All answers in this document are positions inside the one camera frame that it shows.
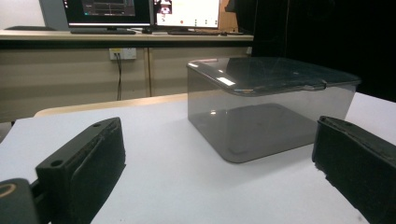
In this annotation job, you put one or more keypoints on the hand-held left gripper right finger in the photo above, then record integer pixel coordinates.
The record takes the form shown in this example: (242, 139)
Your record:
(358, 161)

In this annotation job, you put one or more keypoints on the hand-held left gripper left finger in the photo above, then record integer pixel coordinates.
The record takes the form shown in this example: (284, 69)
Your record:
(81, 168)

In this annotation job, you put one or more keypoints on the grey transparent plastic box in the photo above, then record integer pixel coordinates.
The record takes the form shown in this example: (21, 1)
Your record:
(264, 124)

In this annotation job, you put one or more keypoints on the wooden table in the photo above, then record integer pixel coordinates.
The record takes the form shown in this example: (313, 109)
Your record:
(109, 104)

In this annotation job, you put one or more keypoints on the beige long counter desk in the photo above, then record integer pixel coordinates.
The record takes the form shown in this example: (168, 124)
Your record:
(62, 81)

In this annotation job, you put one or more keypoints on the black curtain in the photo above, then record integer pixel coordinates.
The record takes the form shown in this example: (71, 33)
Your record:
(327, 31)

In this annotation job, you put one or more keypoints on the black keyboard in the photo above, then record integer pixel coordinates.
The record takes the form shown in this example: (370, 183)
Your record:
(102, 31)
(193, 32)

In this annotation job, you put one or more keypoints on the dark-screen computer monitor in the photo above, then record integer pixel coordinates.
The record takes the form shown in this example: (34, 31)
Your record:
(106, 12)

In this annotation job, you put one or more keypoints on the white-screen computer monitor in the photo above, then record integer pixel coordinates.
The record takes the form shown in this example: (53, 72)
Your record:
(186, 12)

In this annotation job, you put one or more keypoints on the brown cardboard box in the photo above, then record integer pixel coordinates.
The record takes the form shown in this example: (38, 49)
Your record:
(228, 18)

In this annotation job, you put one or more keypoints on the white wall socket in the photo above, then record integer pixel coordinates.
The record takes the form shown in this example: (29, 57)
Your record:
(124, 53)

